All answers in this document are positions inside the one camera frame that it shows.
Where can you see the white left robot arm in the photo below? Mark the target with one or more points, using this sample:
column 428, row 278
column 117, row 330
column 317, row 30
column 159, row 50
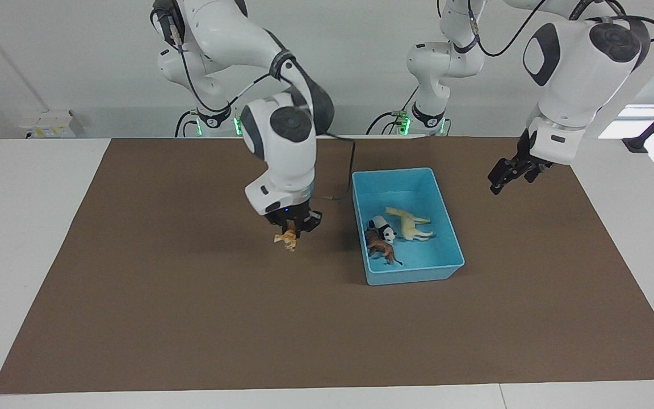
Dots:
column 577, row 68

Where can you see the white wall socket box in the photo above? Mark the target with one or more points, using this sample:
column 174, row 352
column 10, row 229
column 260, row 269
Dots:
column 51, row 124

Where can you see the orange striped tiger toy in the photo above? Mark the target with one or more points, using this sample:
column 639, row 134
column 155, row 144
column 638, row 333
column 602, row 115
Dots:
column 288, row 238

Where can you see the brown table mat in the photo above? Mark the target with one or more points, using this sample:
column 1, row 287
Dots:
column 304, row 329

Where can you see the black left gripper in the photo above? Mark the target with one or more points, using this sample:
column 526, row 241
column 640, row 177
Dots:
column 525, row 159

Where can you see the light blue storage box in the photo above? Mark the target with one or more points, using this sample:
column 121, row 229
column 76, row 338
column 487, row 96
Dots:
column 446, row 255

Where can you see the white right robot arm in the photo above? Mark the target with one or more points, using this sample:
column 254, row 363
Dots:
column 281, row 130

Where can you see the brown bison toy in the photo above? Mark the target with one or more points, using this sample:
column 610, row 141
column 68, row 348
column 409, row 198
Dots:
column 379, row 247

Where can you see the black and white panda toy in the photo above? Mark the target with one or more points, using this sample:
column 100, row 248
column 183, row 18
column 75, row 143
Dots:
column 385, row 230

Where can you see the cream white horse toy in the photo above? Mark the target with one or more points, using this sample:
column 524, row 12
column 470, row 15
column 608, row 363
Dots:
column 409, row 222

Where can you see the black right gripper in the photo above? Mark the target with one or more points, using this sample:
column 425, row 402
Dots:
column 288, row 215

